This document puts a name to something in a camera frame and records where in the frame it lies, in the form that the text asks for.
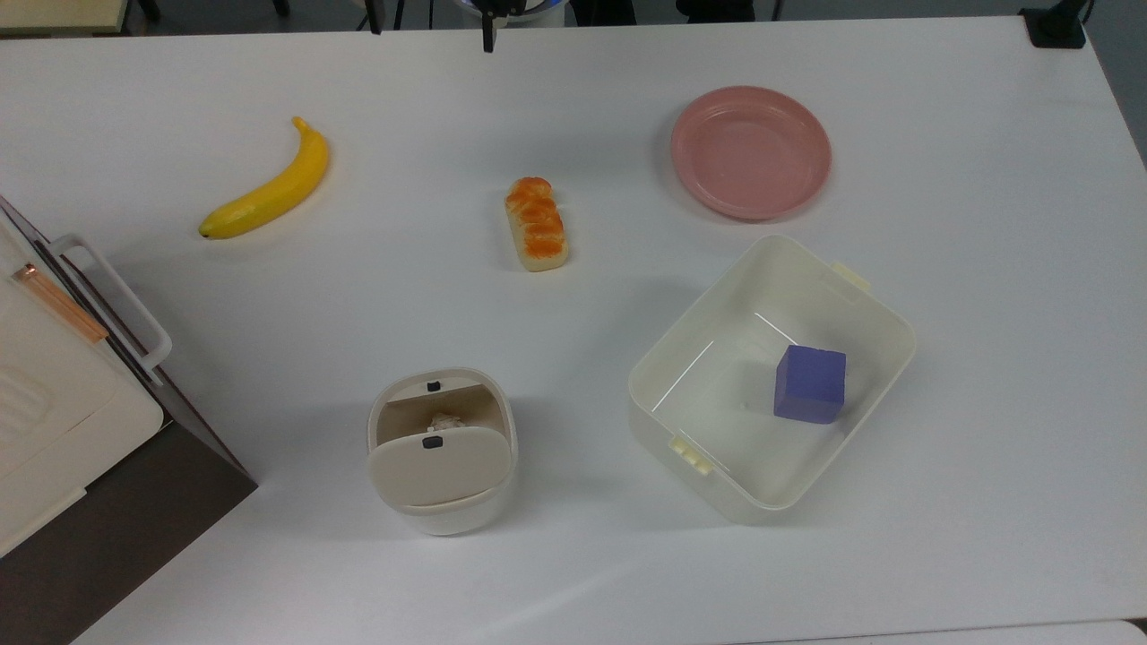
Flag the purple foam cube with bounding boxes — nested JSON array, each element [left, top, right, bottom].
[[773, 344, 848, 425]]

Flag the cream trash bin with lid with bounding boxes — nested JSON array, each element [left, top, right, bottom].
[[366, 367, 519, 537]]

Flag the yellow toy banana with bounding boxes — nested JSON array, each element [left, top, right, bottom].
[[198, 116, 331, 241]]

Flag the orange glazed toy bread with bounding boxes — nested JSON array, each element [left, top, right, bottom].
[[505, 176, 570, 273]]

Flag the black table clamp base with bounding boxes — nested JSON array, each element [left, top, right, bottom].
[[1021, 0, 1091, 49]]

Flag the beige side table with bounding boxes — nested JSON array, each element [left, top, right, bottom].
[[0, 0, 132, 38]]

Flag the white toaster oven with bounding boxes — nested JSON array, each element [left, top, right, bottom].
[[0, 195, 259, 645]]

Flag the pink plastic plate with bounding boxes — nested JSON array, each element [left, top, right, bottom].
[[670, 86, 832, 222]]

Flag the cream toy fridge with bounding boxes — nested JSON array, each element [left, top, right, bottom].
[[0, 219, 167, 558]]

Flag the white plastic storage box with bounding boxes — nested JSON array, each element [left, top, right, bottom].
[[627, 235, 917, 525]]

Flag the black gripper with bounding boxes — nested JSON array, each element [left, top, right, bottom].
[[475, 0, 526, 54]]

